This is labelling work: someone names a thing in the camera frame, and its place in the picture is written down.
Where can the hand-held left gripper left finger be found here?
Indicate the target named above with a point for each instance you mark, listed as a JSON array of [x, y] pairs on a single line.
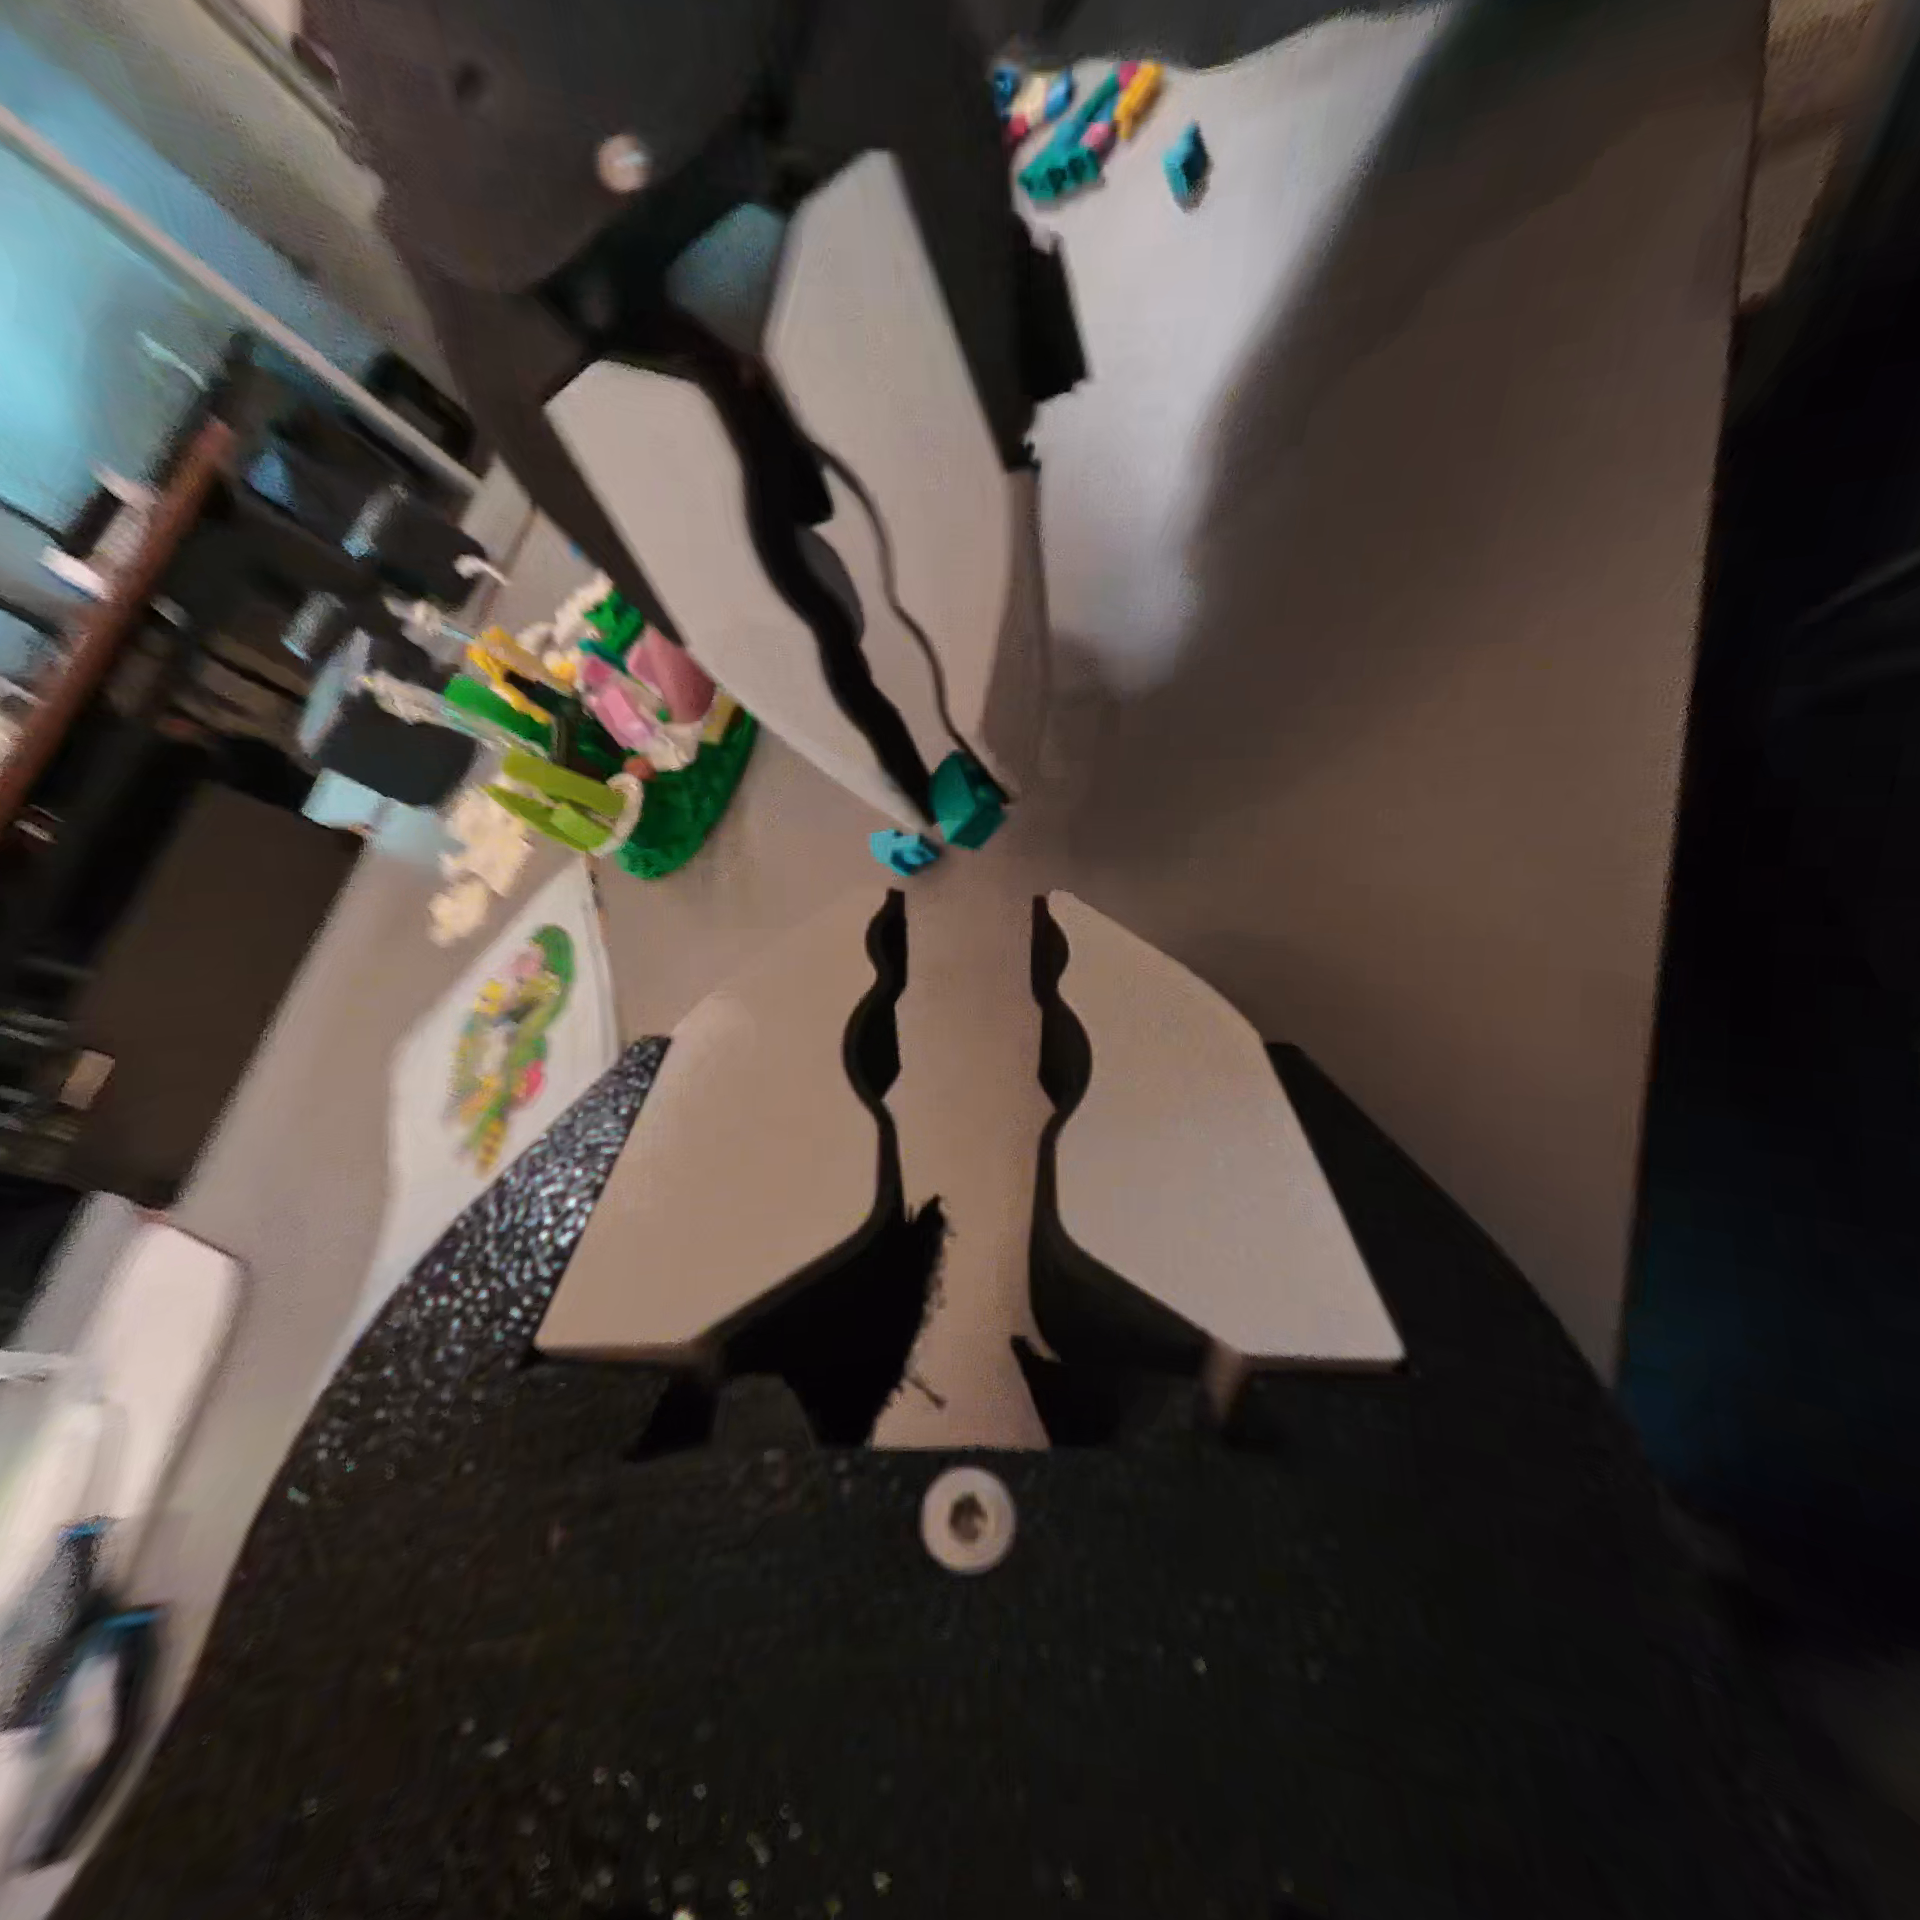
[[734, 1185]]

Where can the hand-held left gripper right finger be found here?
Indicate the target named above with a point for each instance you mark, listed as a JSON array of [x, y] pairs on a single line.
[[1214, 1201]]

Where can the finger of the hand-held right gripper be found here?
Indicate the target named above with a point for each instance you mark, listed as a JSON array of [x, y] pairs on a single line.
[[676, 511], [915, 422]]

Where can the teal toy brick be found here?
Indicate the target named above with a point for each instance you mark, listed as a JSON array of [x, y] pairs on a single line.
[[968, 803]]

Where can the grey desk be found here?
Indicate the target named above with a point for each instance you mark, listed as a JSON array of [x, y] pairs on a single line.
[[1424, 751]]

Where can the wooden background desk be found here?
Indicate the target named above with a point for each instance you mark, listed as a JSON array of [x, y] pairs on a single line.
[[135, 585]]

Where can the white desk lamp wooden head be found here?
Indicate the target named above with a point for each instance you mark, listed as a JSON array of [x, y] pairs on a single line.
[[149, 1319]]

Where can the dark grey power station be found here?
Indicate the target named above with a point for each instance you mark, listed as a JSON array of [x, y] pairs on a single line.
[[422, 547]]

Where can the brick instruction booklet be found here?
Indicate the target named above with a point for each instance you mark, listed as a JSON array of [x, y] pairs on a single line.
[[510, 1036]]

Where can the green lego flower model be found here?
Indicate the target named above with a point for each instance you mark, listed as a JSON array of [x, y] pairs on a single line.
[[692, 796]]

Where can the pile of colourful bricks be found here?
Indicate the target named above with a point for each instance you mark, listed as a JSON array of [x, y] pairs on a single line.
[[1066, 166]]

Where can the black battery packs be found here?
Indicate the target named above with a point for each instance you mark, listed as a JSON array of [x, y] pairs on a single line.
[[390, 751]]

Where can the small blue brick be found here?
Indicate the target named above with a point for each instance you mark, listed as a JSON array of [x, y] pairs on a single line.
[[904, 853]]

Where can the pile of white bricks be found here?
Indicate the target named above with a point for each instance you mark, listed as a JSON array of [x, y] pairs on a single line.
[[482, 856]]

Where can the black battery blue trim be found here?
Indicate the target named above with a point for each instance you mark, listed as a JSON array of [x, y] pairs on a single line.
[[68, 1590], [91, 1725]]

